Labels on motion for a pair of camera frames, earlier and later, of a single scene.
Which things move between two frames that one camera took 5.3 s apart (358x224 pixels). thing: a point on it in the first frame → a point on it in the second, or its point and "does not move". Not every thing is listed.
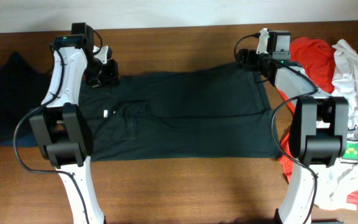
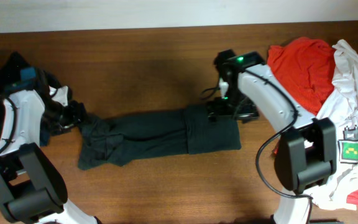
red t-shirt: x=317 y=58 does not move
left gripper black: x=110 y=73 → x=74 y=112
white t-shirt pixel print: x=351 y=78 does not move
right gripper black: x=245 y=58 → x=232 y=114
